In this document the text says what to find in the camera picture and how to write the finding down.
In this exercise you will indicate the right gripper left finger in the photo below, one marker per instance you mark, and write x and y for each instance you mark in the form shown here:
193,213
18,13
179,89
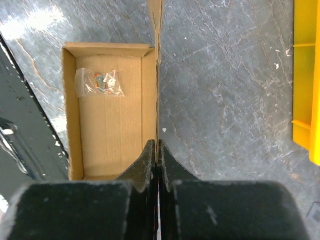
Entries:
124,208

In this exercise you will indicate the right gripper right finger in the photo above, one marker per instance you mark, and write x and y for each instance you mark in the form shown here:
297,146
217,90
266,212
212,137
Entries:
194,209

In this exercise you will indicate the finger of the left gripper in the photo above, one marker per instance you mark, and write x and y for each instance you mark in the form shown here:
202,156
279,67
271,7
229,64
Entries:
30,149

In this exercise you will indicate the brown cardboard box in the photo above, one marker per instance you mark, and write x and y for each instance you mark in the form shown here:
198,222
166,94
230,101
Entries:
106,134

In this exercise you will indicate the small clear plastic bag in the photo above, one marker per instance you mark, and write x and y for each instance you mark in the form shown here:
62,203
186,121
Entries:
89,83

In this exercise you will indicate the yellow plastic tray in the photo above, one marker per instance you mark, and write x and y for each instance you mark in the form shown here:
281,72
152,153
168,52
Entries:
306,77

